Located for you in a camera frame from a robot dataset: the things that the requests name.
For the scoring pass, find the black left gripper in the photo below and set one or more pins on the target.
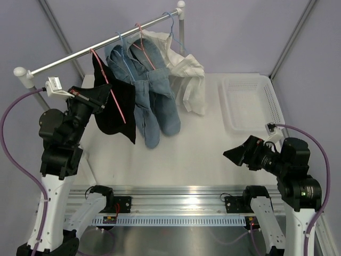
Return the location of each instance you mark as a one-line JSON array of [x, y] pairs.
[[97, 96]]

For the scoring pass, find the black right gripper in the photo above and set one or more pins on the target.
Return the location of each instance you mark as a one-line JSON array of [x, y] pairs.
[[249, 152]]

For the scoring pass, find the black skirt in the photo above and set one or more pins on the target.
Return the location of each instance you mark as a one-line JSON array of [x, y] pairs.
[[118, 114]]

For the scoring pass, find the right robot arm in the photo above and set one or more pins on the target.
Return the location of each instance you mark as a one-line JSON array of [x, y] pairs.
[[301, 194]]

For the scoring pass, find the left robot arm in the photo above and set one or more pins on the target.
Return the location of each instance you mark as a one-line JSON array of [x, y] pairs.
[[61, 133]]

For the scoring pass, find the blue hanger with denim shirt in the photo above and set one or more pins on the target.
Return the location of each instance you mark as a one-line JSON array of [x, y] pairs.
[[122, 51]]

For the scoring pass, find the pink hanger with jeans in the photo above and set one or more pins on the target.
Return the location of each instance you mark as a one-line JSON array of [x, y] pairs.
[[141, 46]]

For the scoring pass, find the blue hanger with white shirt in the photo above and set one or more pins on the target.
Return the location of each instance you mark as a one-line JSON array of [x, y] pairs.
[[173, 29]]

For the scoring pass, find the light blue denim shirt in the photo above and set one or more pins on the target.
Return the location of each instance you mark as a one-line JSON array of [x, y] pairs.
[[146, 121]]

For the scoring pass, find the white plastic basket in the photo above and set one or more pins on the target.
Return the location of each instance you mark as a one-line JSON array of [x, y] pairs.
[[250, 102]]

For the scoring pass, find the blue denim jeans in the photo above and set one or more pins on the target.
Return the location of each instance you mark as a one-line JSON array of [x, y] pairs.
[[162, 99]]

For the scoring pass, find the silver clothes rack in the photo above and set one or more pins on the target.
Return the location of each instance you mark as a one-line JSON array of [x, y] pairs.
[[26, 77]]

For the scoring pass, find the white shirt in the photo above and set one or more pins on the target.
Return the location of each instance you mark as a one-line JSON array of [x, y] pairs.
[[187, 75]]

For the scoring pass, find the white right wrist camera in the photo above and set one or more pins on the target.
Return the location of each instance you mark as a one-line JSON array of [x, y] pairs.
[[274, 133]]

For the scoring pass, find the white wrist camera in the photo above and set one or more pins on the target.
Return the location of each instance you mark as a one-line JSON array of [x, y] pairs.
[[54, 89], [274, 133]]

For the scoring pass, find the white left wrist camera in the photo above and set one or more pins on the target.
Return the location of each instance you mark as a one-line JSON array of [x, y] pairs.
[[54, 89]]

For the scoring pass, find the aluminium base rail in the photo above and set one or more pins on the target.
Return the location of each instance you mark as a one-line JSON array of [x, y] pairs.
[[170, 200]]

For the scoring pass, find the white slotted cable duct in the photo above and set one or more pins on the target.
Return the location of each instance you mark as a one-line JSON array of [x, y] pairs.
[[172, 221]]

